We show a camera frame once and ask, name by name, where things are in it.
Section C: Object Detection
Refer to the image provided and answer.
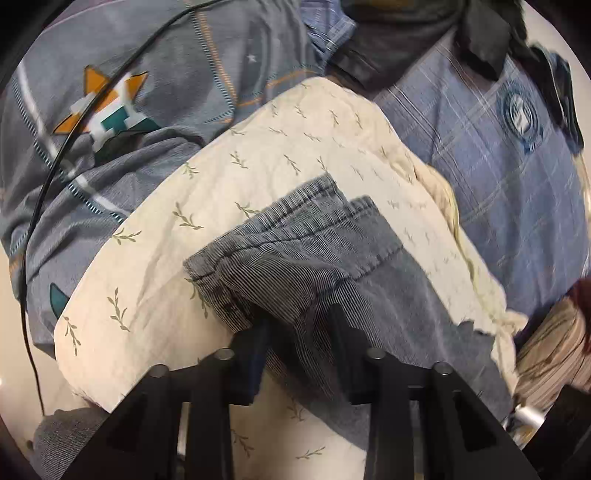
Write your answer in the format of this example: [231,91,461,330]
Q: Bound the cream leaf-print blanket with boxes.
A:
[54,76,532,480]

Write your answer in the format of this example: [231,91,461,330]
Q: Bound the beige striped pillow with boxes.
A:
[515,295,591,411]

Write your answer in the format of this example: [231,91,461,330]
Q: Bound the grey cloth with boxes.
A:
[32,406,112,480]

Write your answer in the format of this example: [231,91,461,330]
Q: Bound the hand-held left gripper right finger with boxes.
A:
[325,305,541,480]

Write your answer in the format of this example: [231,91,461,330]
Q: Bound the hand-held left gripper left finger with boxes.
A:
[60,318,271,480]

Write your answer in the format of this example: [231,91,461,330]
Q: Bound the dark clothing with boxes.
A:
[323,0,585,141]

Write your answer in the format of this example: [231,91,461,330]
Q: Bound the black cable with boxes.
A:
[18,0,227,414]

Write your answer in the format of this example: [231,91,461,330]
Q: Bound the grey-blue striped pants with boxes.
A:
[183,174,513,450]

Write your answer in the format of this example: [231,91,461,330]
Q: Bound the blue plaid bedsheet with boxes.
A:
[300,0,591,324]

